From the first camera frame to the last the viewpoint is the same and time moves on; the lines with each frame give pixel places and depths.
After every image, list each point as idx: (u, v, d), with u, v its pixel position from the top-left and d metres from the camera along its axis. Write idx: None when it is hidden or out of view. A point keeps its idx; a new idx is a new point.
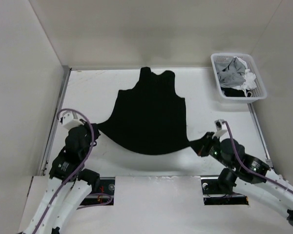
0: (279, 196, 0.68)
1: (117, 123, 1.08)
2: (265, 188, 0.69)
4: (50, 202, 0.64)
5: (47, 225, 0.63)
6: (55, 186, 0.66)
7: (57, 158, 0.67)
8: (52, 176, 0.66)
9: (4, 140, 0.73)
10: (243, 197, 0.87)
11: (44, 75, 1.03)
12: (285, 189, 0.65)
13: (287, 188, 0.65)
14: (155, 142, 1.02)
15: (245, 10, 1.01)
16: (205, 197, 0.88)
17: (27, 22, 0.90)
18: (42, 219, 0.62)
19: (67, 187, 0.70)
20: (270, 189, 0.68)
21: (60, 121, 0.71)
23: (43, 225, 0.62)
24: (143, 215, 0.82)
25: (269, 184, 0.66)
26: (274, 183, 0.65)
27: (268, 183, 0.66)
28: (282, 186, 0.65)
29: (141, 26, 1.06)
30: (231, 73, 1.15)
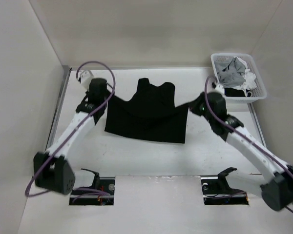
0: (245, 151, 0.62)
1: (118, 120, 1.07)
2: (234, 144, 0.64)
4: (77, 125, 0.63)
5: (71, 146, 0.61)
6: (82, 117, 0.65)
7: (80, 104, 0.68)
8: (78, 111, 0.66)
9: (5, 140, 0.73)
10: (243, 197, 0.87)
11: (43, 75, 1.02)
12: (250, 142, 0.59)
13: (252, 141, 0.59)
14: (156, 134, 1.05)
15: (245, 10, 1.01)
16: (205, 197, 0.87)
17: (27, 21, 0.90)
18: (69, 138, 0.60)
19: (91, 126, 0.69)
20: (237, 144, 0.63)
21: (79, 81, 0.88)
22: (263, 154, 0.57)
23: (68, 145, 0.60)
24: (143, 215, 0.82)
25: (236, 136, 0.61)
26: (240, 134, 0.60)
27: (234, 135, 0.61)
28: (246, 138, 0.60)
29: (141, 26, 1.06)
30: (231, 73, 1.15)
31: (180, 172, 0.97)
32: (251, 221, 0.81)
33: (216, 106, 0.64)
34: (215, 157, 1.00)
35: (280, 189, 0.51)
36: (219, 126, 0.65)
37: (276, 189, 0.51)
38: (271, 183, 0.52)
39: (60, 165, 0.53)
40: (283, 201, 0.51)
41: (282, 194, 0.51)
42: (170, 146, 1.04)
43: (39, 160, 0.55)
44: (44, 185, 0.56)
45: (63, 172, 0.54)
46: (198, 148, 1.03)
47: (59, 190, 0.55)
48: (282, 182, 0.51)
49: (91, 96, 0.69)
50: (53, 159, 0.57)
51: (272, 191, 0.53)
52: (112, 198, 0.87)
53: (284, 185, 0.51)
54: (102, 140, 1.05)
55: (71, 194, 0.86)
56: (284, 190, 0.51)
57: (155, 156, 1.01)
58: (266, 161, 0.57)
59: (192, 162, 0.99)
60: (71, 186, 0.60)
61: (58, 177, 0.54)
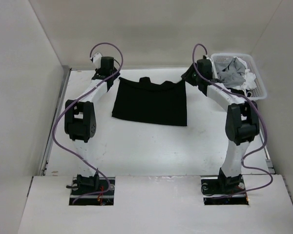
0: (219, 98, 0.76)
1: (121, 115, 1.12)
2: (214, 96, 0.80)
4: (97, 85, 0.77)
5: (93, 98, 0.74)
6: (98, 82, 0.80)
7: (94, 77, 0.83)
8: (94, 79, 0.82)
9: (4, 140, 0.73)
10: (243, 197, 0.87)
11: (43, 74, 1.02)
12: (220, 88, 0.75)
13: (222, 88, 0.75)
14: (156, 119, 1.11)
15: (245, 10, 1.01)
16: (205, 197, 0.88)
17: (27, 21, 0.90)
18: (91, 91, 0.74)
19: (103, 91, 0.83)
20: (214, 94, 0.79)
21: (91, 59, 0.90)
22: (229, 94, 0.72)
23: (92, 96, 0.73)
24: (142, 215, 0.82)
25: (213, 87, 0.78)
26: (214, 85, 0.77)
27: (210, 87, 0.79)
28: (218, 87, 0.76)
29: (140, 26, 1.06)
30: (231, 73, 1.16)
31: (181, 172, 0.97)
32: (251, 221, 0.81)
33: (203, 66, 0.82)
34: (215, 157, 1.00)
35: (232, 115, 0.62)
36: (202, 83, 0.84)
37: (230, 115, 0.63)
38: (228, 111, 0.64)
39: (87, 107, 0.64)
40: (239, 128, 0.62)
41: (236, 121, 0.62)
42: (171, 146, 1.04)
43: (69, 104, 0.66)
44: (72, 128, 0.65)
45: (91, 113, 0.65)
46: (198, 148, 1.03)
47: (86, 131, 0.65)
48: (236, 110, 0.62)
49: (102, 70, 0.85)
50: (79, 106, 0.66)
51: (230, 120, 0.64)
52: (112, 198, 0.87)
53: (239, 113, 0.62)
54: (102, 140, 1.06)
55: (71, 194, 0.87)
56: (238, 117, 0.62)
57: (155, 156, 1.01)
58: (229, 98, 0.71)
59: (192, 162, 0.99)
60: (94, 132, 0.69)
61: (86, 118, 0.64)
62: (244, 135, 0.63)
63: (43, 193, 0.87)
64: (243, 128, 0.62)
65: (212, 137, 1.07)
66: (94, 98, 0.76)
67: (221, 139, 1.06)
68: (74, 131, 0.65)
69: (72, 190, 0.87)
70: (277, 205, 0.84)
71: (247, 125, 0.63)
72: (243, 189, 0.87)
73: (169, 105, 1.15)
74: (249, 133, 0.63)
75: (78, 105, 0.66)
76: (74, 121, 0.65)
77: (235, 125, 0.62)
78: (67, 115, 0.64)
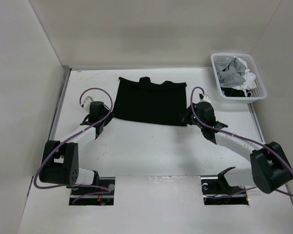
0: (232, 145, 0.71)
1: (122, 116, 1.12)
2: (223, 142, 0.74)
4: (84, 129, 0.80)
5: (78, 140, 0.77)
6: (85, 127, 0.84)
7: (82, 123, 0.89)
8: (82, 124, 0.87)
9: (3, 140, 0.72)
10: (243, 197, 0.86)
11: (43, 75, 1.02)
12: (231, 134, 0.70)
13: (232, 133, 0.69)
14: (156, 119, 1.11)
15: (245, 10, 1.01)
16: (205, 197, 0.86)
17: (26, 20, 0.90)
18: (77, 134, 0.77)
19: (92, 135, 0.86)
20: (223, 140, 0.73)
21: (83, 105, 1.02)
22: (243, 139, 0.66)
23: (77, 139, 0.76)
24: (142, 215, 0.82)
25: (222, 133, 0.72)
26: (222, 130, 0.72)
27: (219, 133, 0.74)
28: (227, 132, 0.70)
29: (141, 25, 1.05)
30: (231, 73, 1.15)
31: (181, 172, 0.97)
32: (250, 220, 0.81)
33: (205, 112, 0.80)
34: (215, 157, 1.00)
35: (261, 166, 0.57)
36: (207, 130, 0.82)
37: (257, 165, 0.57)
38: (252, 160, 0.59)
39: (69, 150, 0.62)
40: (271, 178, 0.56)
41: (265, 170, 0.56)
42: (171, 146, 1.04)
43: (51, 148, 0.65)
44: (49, 173, 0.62)
45: (72, 159, 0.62)
46: (198, 148, 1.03)
47: (63, 178, 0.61)
48: (261, 158, 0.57)
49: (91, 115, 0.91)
50: (61, 149, 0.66)
51: (258, 171, 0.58)
52: (112, 198, 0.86)
53: (265, 161, 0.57)
54: (102, 140, 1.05)
55: (71, 194, 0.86)
56: (266, 165, 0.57)
57: (155, 156, 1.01)
58: (245, 143, 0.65)
59: (192, 162, 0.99)
60: (74, 180, 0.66)
61: (66, 164, 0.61)
62: (279, 184, 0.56)
63: (43, 193, 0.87)
64: (275, 176, 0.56)
65: None
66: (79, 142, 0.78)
67: None
68: (51, 178, 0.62)
69: (72, 190, 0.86)
70: (277, 205, 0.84)
71: (278, 171, 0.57)
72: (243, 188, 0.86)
73: (169, 105, 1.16)
74: (283, 181, 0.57)
75: (60, 148, 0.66)
76: (52, 166, 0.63)
77: (266, 174, 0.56)
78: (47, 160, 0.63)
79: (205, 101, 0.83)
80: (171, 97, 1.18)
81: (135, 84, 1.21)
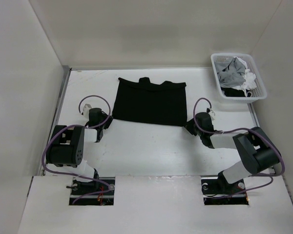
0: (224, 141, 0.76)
1: (123, 118, 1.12)
2: (219, 144, 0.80)
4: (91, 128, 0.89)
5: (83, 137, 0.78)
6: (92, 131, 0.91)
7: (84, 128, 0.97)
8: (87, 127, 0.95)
9: (3, 140, 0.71)
10: (243, 197, 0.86)
11: (43, 75, 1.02)
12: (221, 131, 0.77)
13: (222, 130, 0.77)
14: (157, 120, 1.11)
15: (245, 10, 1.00)
16: (205, 197, 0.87)
17: (26, 20, 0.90)
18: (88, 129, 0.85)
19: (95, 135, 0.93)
20: (218, 141, 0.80)
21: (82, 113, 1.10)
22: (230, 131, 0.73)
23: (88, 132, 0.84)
24: (141, 216, 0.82)
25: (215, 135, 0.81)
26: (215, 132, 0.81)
27: (213, 136, 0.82)
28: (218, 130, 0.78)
29: (140, 25, 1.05)
30: (231, 73, 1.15)
31: (180, 171, 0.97)
32: (250, 220, 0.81)
33: (202, 121, 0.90)
34: (215, 157, 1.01)
35: (243, 146, 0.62)
36: (206, 137, 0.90)
37: (241, 145, 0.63)
38: (236, 143, 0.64)
39: (78, 128, 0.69)
40: (257, 157, 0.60)
41: (249, 149, 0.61)
42: (171, 146, 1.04)
43: (57, 131, 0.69)
44: (56, 151, 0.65)
45: (79, 137, 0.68)
46: (198, 147, 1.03)
47: (70, 154, 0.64)
48: (243, 139, 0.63)
49: (91, 122, 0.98)
50: (68, 134, 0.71)
51: (242, 152, 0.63)
52: (112, 198, 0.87)
53: (247, 141, 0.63)
54: (102, 140, 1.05)
55: (71, 194, 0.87)
56: (249, 146, 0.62)
57: (155, 156, 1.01)
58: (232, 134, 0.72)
59: (192, 162, 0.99)
60: (79, 161, 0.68)
61: (74, 141, 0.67)
62: (266, 164, 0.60)
63: (43, 193, 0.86)
64: (261, 156, 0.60)
65: None
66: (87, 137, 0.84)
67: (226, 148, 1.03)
68: (57, 156, 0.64)
69: (72, 190, 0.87)
70: (277, 204, 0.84)
71: (264, 151, 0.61)
72: (243, 188, 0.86)
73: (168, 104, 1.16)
74: (270, 161, 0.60)
75: (67, 132, 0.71)
76: (58, 146, 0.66)
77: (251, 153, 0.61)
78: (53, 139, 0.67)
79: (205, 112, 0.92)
80: (171, 97, 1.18)
81: (135, 85, 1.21)
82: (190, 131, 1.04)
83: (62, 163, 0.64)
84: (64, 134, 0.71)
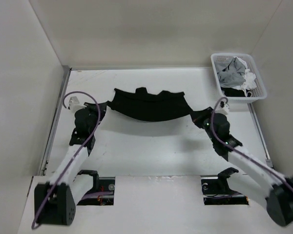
0: (249, 170, 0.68)
1: (118, 106, 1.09)
2: (237, 164, 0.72)
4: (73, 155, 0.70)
5: (70, 175, 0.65)
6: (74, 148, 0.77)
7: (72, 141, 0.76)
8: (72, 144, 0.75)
9: (3, 141, 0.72)
10: (243, 197, 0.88)
11: (43, 75, 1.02)
12: (248, 159, 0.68)
13: (249, 158, 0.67)
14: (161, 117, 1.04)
15: (245, 10, 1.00)
16: (205, 197, 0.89)
17: (26, 20, 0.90)
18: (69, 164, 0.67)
19: (85, 153, 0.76)
20: (238, 162, 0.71)
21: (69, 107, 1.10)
22: (261, 166, 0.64)
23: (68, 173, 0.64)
24: (141, 215, 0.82)
25: (235, 153, 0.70)
26: (237, 151, 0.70)
27: (233, 152, 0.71)
28: (244, 155, 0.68)
29: (140, 25, 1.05)
30: (231, 73, 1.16)
31: (180, 171, 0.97)
32: (250, 220, 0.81)
33: (220, 127, 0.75)
34: (215, 157, 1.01)
35: (279, 200, 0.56)
36: (220, 146, 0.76)
37: (276, 202, 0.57)
38: (271, 194, 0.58)
39: (63, 192, 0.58)
40: (289, 214, 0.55)
41: (283, 204, 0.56)
42: (171, 146, 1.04)
43: (42, 191, 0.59)
44: (48, 212, 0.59)
45: (66, 202, 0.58)
46: (198, 148, 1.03)
47: (60, 220, 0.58)
48: (280, 193, 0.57)
49: (80, 131, 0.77)
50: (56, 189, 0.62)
51: (274, 204, 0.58)
52: (112, 198, 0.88)
53: (284, 195, 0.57)
54: (102, 140, 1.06)
55: None
56: (284, 201, 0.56)
57: (155, 156, 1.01)
58: (263, 173, 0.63)
59: (192, 162, 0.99)
60: (73, 215, 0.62)
61: (60, 206, 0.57)
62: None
63: None
64: None
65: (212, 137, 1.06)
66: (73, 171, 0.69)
67: None
68: (47, 221, 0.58)
69: None
70: None
71: None
72: None
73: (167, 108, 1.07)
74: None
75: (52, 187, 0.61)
76: (47, 209, 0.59)
77: (284, 209, 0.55)
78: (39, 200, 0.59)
79: (223, 116, 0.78)
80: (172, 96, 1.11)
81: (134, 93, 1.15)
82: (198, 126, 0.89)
83: (52, 224, 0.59)
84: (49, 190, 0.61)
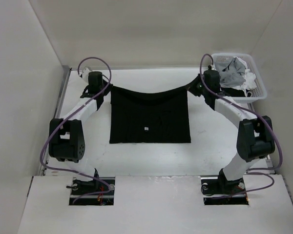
0: (229, 113, 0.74)
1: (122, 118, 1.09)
2: (220, 109, 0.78)
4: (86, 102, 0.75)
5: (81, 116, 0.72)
6: (86, 99, 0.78)
7: (83, 94, 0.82)
8: (82, 96, 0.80)
9: (3, 141, 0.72)
10: (243, 197, 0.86)
11: (43, 75, 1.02)
12: (229, 103, 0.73)
13: (231, 102, 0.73)
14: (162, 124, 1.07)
15: (245, 11, 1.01)
16: (205, 197, 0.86)
17: (26, 20, 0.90)
18: (79, 109, 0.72)
19: (94, 108, 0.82)
20: (222, 108, 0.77)
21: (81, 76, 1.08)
22: (239, 108, 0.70)
23: (79, 115, 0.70)
24: (140, 215, 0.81)
25: (223, 103, 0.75)
26: (222, 98, 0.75)
27: (218, 100, 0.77)
28: (227, 100, 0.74)
29: (140, 25, 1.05)
30: (231, 73, 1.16)
31: (181, 172, 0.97)
32: (250, 220, 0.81)
33: (211, 81, 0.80)
34: (216, 157, 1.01)
35: (246, 133, 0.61)
36: (210, 96, 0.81)
37: (242, 132, 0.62)
38: (240, 128, 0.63)
39: (74, 126, 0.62)
40: (253, 146, 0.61)
41: (247, 138, 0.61)
42: (171, 146, 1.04)
43: (53, 126, 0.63)
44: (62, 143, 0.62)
45: (77, 134, 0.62)
46: (198, 148, 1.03)
47: (73, 150, 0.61)
48: (248, 126, 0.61)
49: (91, 88, 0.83)
50: (67, 126, 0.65)
51: (240, 138, 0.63)
52: (112, 198, 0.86)
53: (252, 129, 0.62)
54: (102, 140, 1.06)
55: (71, 194, 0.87)
56: (251, 134, 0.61)
57: (155, 156, 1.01)
58: (239, 112, 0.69)
59: (192, 162, 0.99)
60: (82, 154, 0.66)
61: (73, 139, 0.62)
62: (256, 151, 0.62)
63: (44, 192, 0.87)
64: (256, 147, 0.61)
65: (212, 137, 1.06)
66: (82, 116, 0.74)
67: (226, 148, 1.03)
68: (60, 150, 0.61)
69: (72, 190, 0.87)
70: (277, 205, 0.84)
71: (261, 142, 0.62)
72: (243, 189, 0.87)
73: (163, 119, 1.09)
74: (262, 150, 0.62)
75: (65, 125, 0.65)
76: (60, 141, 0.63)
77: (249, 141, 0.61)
78: (51, 126, 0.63)
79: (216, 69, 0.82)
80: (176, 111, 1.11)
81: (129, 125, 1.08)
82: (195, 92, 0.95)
83: (64, 156, 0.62)
84: (62, 127, 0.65)
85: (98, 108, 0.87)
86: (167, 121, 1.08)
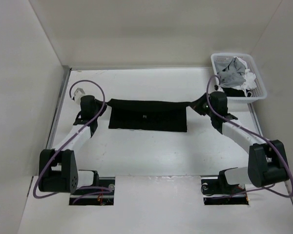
0: (238, 137, 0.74)
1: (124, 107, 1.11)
2: (229, 132, 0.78)
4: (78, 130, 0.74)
5: (74, 145, 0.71)
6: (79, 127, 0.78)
7: (75, 122, 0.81)
8: (75, 124, 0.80)
9: (3, 141, 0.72)
10: (243, 197, 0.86)
11: (43, 75, 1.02)
12: (238, 126, 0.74)
13: (239, 126, 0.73)
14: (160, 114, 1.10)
15: (245, 11, 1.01)
16: (205, 197, 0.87)
17: (26, 21, 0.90)
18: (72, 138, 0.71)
19: (88, 133, 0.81)
20: (231, 132, 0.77)
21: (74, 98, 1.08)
22: (248, 132, 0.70)
23: (72, 143, 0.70)
24: (140, 215, 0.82)
25: (231, 126, 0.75)
26: (230, 122, 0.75)
27: (226, 124, 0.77)
28: (235, 124, 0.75)
29: (140, 25, 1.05)
30: (231, 73, 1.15)
31: (180, 172, 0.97)
32: (250, 220, 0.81)
33: (219, 105, 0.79)
34: (215, 157, 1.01)
35: (257, 158, 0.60)
36: (218, 119, 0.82)
37: (253, 157, 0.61)
38: (251, 153, 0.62)
39: (65, 159, 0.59)
40: (264, 171, 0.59)
41: (258, 163, 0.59)
42: (171, 146, 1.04)
43: (46, 157, 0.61)
44: (53, 176, 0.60)
45: (69, 165, 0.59)
46: (198, 147, 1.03)
47: (64, 184, 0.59)
48: (260, 151, 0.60)
49: (84, 114, 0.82)
50: (58, 158, 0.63)
51: (252, 164, 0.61)
52: (112, 198, 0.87)
53: (263, 155, 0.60)
54: (102, 140, 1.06)
55: (71, 194, 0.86)
56: (263, 160, 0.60)
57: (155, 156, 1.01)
58: (249, 136, 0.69)
59: (192, 162, 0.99)
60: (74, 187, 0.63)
61: (64, 172, 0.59)
62: (271, 178, 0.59)
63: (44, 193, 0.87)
64: (270, 173, 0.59)
65: (212, 137, 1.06)
66: (75, 145, 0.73)
67: (226, 148, 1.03)
68: (51, 185, 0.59)
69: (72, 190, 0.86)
70: (277, 205, 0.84)
71: (275, 169, 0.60)
72: (243, 189, 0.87)
73: (162, 114, 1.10)
74: (277, 178, 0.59)
75: (57, 157, 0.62)
76: (51, 174, 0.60)
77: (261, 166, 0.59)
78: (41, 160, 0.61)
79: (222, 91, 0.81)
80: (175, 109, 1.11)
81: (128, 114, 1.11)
82: (198, 111, 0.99)
83: (56, 190, 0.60)
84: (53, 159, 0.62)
85: (92, 133, 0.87)
86: (166, 114, 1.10)
